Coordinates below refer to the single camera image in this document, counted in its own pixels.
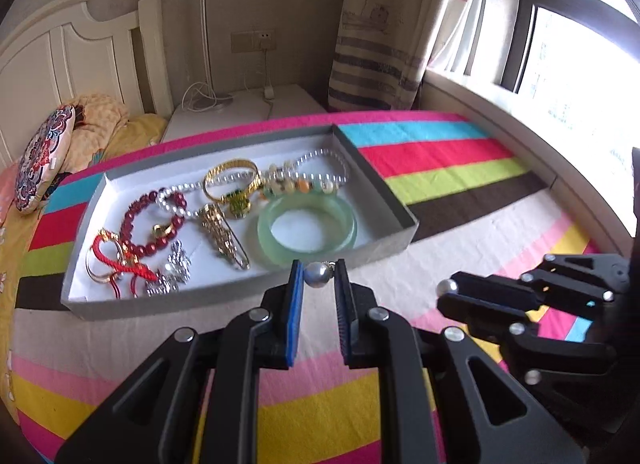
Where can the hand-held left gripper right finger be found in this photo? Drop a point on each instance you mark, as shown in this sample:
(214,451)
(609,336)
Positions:
(342,314)

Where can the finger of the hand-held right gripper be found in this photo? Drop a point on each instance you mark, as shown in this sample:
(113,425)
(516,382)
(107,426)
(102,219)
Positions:
(550,349)
(575,279)

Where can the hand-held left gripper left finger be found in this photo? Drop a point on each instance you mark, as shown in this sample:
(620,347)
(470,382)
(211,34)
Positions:
(295,314)

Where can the pearl earring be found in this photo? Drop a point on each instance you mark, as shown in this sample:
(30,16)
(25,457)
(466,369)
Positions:
(446,287)
(317,275)

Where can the grey shallow box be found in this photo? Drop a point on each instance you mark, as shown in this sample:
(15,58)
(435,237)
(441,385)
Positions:
(150,179)

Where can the green jade bangle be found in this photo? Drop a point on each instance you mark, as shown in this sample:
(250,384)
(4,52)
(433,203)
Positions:
(270,239)

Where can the green gold pendant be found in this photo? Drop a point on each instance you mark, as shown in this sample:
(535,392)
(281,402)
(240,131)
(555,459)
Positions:
(240,205)

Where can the silver brooch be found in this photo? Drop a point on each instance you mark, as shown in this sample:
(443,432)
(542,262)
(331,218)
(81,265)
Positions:
(162,286)
(179,261)

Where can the striped colourful blanket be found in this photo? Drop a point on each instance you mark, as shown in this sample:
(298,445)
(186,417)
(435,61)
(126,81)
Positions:
(450,144)

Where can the thin gold bangle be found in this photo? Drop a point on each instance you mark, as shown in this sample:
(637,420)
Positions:
(89,264)

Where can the white nightstand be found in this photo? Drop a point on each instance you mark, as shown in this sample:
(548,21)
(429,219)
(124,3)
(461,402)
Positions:
(240,109)

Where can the white desk lamp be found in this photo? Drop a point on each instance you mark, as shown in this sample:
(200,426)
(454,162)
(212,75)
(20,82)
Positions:
(206,104)

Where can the yellow floral bed sheet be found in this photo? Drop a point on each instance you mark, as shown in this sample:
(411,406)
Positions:
(142,129)

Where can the dark framed window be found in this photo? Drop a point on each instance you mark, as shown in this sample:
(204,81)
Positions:
(525,19)

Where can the printed striped curtain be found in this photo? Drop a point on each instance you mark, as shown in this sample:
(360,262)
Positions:
(380,44)

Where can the peach fleece blanket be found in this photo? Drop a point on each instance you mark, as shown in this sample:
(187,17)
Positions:
(100,119)

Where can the round patterned cushion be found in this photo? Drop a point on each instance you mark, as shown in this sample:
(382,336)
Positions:
(42,159)

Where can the white wooden headboard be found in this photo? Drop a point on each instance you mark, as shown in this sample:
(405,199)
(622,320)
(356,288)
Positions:
(100,59)

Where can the beige wall socket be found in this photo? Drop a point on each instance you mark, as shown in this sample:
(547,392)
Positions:
(252,40)

